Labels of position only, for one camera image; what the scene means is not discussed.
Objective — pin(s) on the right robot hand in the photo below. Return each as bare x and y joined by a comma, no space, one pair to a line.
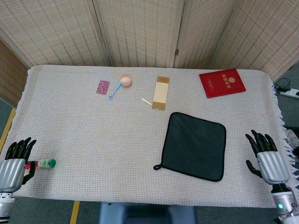
272,163

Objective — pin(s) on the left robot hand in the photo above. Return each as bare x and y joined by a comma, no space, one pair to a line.
10,168

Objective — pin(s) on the black cloth potholder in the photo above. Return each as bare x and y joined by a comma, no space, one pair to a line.
194,149

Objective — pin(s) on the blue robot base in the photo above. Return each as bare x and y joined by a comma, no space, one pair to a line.
147,213

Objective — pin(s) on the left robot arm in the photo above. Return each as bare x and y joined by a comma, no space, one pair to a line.
4,205

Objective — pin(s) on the white shoe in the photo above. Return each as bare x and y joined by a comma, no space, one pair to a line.
293,137

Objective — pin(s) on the green capped feather shuttlecock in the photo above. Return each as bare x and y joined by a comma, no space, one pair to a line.
45,163

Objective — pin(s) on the white power strip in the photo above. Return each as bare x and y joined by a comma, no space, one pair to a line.
289,92

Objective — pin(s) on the red certificate book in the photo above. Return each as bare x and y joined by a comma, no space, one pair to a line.
222,82

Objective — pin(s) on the white woven tablecloth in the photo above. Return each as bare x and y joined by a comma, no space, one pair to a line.
116,140

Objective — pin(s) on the pink patterned small card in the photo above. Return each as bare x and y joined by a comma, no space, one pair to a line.
103,87

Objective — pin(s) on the light blue plastic spoon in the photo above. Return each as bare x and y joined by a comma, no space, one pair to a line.
114,91

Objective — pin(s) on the beige and brown card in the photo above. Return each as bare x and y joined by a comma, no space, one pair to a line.
160,93

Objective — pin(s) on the small white plastic stick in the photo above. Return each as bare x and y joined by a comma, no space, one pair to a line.
146,101

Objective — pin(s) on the peach coloured ball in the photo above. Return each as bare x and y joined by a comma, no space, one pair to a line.
126,80

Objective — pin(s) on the woven folding screen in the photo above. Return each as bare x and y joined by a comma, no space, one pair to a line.
144,32

